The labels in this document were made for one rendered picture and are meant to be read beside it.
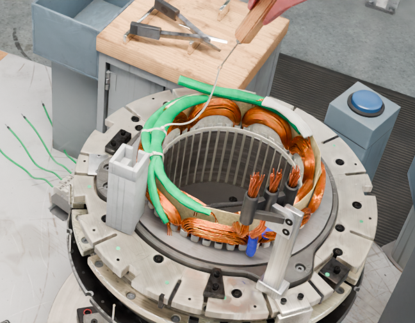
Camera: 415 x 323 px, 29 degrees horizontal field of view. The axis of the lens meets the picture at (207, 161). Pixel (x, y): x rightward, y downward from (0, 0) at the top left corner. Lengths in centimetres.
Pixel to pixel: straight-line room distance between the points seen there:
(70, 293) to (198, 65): 35
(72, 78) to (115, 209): 45
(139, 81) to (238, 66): 14
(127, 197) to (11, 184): 53
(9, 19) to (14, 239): 179
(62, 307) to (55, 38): 36
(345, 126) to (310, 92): 166
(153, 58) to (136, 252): 34
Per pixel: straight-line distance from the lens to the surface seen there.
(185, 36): 104
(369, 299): 119
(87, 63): 112
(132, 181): 73
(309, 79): 278
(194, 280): 76
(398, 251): 139
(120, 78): 110
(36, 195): 124
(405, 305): 104
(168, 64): 103
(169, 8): 108
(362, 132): 106
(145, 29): 104
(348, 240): 83
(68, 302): 110
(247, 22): 71
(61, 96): 122
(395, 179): 251
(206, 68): 103
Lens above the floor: 170
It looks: 45 degrees down
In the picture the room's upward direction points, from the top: 10 degrees clockwise
